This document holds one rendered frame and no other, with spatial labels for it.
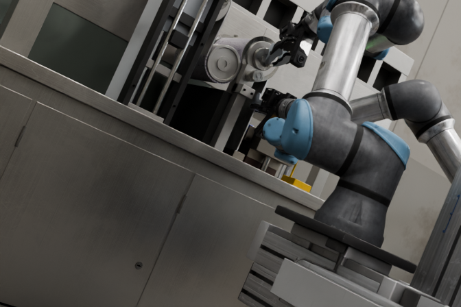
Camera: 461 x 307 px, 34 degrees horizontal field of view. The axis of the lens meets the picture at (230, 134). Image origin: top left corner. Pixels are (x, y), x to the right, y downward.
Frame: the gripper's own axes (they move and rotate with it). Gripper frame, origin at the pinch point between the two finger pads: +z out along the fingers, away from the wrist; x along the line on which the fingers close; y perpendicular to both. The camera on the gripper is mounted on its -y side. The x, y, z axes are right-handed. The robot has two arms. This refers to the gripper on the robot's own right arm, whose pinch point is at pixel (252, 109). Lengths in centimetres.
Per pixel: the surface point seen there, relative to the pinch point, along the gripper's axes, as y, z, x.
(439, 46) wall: 133, 194, -239
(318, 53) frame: 37, 31, -36
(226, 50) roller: 12.5, -2.3, 19.1
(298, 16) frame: 45, 31, -20
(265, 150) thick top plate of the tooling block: -11.0, -6.5, -7.3
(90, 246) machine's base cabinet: -57, -29, 45
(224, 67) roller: 7.3, -2.8, 17.2
